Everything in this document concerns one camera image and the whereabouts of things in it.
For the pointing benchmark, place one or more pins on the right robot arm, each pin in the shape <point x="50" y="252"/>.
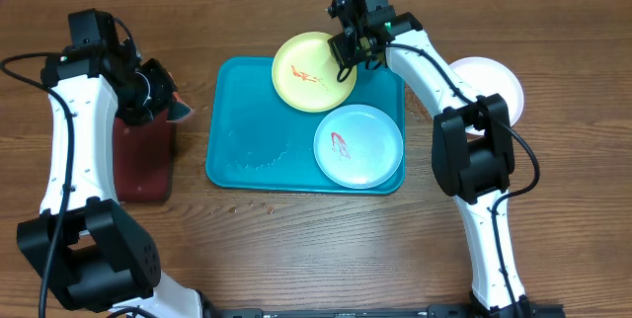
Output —
<point x="473" y="140"/>

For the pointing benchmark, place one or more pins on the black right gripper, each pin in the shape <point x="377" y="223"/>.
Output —
<point x="346" y="54"/>

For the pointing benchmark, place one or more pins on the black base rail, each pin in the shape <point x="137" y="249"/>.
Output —
<point x="432" y="311"/>

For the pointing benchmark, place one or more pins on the light blue plate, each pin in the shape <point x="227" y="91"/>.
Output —
<point x="358" y="146"/>

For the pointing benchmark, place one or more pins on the yellow plate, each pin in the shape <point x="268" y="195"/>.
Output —
<point x="307" y="76"/>

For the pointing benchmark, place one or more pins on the dark red water tray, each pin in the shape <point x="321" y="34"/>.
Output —
<point x="143" y="160"/>

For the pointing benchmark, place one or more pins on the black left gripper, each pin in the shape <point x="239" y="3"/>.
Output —
<point x="167" y="86"/>

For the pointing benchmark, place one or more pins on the teal plastic tray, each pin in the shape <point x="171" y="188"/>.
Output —
<point x="258" y="142"/>

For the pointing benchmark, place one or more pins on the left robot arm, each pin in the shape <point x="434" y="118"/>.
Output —
<point x="113" y="113"/>

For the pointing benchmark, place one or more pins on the white pink plate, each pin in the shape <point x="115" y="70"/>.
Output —
<point x="488" y="77"/>

